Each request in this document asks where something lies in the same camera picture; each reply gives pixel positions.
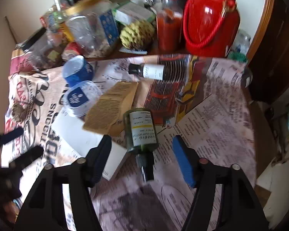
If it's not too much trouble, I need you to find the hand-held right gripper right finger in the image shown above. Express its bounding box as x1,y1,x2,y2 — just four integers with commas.
172,135,272,231

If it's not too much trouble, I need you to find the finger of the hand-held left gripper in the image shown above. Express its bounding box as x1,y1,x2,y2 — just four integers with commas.
8,146,45,168
0,127,24,147

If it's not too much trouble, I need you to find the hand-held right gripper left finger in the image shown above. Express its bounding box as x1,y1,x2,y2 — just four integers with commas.
14,134,112,231

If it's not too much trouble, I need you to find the white cardboard box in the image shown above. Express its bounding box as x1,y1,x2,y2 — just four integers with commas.
50,113,128,181

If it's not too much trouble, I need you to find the green glass bottle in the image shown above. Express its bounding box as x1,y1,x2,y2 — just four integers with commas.
123,107,159,182

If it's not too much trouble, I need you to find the brown paper packet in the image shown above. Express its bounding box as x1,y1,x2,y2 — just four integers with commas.
83,81,139,136

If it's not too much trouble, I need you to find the clear plastic lid blue label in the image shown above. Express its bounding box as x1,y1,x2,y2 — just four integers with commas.
63,80,102,118

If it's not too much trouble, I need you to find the dark bottle with white label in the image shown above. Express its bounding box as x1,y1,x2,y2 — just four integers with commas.
128,63,183,82

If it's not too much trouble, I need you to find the table with newspaper-print cloth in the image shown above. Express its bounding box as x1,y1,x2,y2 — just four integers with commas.
1,52,258,231

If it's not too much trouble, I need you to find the clear bag of snacks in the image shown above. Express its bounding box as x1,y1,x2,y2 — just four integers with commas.
17,32,68,70

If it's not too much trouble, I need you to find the blue paper cup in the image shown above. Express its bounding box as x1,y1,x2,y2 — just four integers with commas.
63,55,94,86

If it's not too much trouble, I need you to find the red drink can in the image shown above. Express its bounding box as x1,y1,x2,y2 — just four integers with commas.
62,41,82,62

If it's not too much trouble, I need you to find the green scouring pad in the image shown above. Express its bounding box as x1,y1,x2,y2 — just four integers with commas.
228,52,248,63

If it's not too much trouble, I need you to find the clear plastic jar gold lid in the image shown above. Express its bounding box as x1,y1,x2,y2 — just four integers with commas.
64,1,116,58

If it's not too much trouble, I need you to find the yellow knitted pouch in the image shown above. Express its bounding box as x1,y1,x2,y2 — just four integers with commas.
120,19,156,50

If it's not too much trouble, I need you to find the small glass jar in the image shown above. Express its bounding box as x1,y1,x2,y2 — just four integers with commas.
231,29,251,56

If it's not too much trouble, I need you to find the red chili sauce bottle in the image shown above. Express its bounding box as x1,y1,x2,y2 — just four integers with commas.
156,0,184,51

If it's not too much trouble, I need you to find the clear glass bottle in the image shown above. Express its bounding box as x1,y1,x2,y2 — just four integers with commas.
48,0,68,23

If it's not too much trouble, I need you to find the red thermos jug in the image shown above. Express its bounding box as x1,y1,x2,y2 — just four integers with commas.
183,0,240,59

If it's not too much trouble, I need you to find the green and white carton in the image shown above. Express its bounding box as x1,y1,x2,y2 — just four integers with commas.
111,1,155,26

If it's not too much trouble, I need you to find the wooden door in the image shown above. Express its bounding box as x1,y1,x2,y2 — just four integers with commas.
246,0,289,104

